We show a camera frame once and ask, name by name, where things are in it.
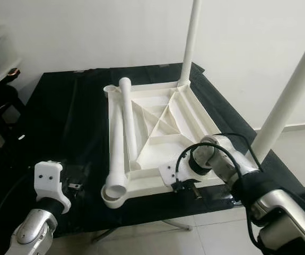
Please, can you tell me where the clear plastic bag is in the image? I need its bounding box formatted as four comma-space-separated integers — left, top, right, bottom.
200, 189, 288, 213

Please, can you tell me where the white plastic table top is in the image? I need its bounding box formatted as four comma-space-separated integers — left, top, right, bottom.
101, 80, 248, 209

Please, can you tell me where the black tablecloth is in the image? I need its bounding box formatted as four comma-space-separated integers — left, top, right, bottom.
0, 63, 305, 250

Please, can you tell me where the large black bowl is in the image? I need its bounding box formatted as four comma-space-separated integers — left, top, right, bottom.
0, 69, 21, 96

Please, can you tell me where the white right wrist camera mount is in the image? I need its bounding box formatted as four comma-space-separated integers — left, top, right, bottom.
159, 159, 198, 193

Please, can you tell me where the grey metal table frame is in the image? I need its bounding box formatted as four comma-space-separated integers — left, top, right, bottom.
91, 219, 193, 244

